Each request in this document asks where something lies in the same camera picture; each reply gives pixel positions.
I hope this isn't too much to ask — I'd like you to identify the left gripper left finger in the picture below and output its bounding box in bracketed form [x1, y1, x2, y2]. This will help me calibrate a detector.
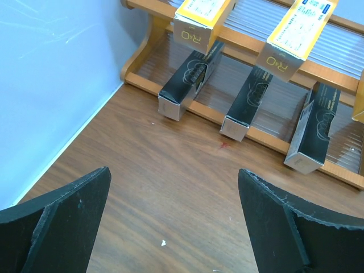
[1, 167, 111, 272]

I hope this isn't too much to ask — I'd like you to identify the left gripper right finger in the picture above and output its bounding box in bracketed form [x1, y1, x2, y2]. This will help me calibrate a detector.
[238, 169, 363, 272]

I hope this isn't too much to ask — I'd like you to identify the black toothpaste box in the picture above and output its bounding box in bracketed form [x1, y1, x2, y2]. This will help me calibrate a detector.
[158, 41, 225, 121]
[220, 66, 273, 142]
[284, 82, 341, 175]

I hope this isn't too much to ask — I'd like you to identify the silver gold R&O toothpaste box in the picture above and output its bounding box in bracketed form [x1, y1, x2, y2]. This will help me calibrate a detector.
[351, 79, 364, 123]

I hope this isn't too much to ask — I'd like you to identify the orange toothpaste box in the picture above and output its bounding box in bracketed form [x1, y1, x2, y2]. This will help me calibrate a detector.
[255, 0, 338, 82]

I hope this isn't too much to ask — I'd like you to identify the yellow toothpaste box with barcode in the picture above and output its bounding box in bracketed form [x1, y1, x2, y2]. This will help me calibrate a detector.
[173, 0, 237, 55]

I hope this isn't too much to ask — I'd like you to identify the orange wooden three-tier shelf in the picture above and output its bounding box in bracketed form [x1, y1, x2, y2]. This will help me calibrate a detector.
[121, 1, 363, 189]

